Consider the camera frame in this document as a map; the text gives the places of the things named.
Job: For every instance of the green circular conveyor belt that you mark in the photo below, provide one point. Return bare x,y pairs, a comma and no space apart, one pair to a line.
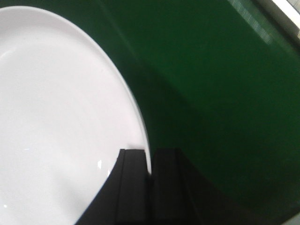
215,78

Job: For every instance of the light pink round plate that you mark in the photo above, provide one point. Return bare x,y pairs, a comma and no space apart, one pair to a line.
65,113

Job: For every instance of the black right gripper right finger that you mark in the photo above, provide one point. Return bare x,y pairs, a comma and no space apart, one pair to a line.
180,195

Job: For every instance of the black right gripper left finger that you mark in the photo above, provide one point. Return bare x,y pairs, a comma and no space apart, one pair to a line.
123,199

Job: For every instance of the white outer conveyor rim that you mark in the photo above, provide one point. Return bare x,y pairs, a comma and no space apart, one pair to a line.
291,9

